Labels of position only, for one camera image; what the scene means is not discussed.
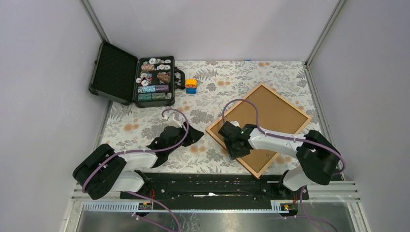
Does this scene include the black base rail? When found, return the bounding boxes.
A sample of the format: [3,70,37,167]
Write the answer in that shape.
[138,173,309,210]

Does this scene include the purple poker chip stack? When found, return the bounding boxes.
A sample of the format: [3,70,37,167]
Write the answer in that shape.
[155,85,169,92]

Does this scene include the green poker chip stack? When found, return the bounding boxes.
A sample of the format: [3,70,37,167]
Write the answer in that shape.
[137,93,153,102]

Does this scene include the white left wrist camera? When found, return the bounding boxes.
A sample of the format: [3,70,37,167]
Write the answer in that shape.
[163,114,183,128]

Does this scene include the cyan poker chip stack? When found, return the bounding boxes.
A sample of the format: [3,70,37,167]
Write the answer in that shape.
[137,86,156,94]

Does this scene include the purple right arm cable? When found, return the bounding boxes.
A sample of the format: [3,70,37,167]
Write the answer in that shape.
[221,98,347,232]

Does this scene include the black poker chip case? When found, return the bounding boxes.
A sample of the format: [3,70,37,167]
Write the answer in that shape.
[88,42,185,108]

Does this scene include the orange poker chip roll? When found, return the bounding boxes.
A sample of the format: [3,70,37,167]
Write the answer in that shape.
[157,72,171,84]

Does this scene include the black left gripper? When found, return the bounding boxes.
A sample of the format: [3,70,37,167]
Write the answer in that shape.
[167,121,204,154]

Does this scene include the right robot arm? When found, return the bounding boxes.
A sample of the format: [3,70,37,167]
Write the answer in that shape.
[219,121,340,199]

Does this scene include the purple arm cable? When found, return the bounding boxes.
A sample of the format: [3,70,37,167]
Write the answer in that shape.
[221,98,347,232]
[81,108,190,232]

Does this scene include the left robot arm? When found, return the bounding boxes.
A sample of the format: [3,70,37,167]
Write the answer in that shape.
[73,126,204,200]

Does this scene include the yellow and blue toy block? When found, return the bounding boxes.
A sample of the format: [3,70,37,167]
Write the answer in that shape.
[185,79,198,94]

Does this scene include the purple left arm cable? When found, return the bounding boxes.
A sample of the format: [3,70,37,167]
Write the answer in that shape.
[81,108,190,232]

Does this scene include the floral patterned table mat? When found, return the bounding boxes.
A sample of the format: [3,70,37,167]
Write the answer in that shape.
[100,61,321,174]

